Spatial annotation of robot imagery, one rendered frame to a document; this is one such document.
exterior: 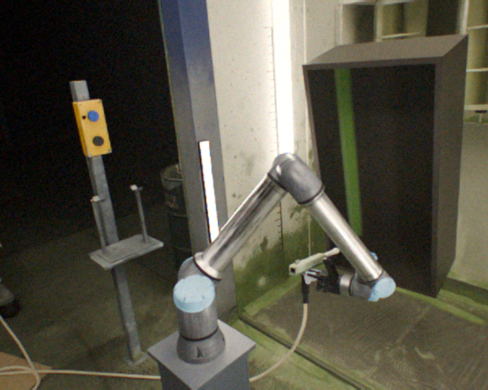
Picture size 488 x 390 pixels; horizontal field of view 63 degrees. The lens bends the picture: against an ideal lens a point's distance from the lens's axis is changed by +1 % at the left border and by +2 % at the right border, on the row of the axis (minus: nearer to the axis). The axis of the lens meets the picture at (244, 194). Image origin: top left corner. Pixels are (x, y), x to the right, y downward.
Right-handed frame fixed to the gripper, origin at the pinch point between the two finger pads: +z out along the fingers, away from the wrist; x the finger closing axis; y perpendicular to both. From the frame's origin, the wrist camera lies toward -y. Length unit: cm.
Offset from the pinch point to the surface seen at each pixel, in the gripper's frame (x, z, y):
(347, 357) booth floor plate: 36, -11, 58
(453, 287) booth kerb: 124, -47, 33
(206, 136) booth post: -3, 62, -65
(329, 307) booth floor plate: 72, 17, 48
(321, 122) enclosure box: 22, 5, -73
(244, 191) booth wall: 30, 60, -31
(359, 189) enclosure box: 65, -1, -34
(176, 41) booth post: -21, 66, -112
